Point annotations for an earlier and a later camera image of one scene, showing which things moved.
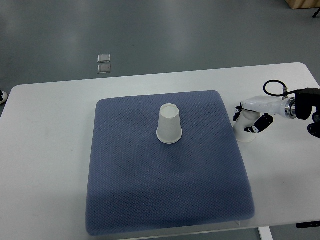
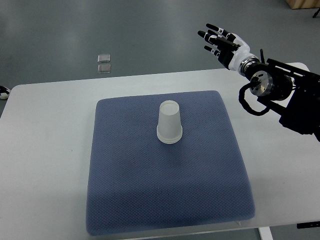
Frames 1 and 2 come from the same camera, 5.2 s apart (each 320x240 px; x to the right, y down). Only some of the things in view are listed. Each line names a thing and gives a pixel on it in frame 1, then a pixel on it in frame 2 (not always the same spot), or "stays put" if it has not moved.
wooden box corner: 303,4 stays put
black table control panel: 308,224 stays put
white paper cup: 247,119 to 169,129
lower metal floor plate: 104,68 stays put
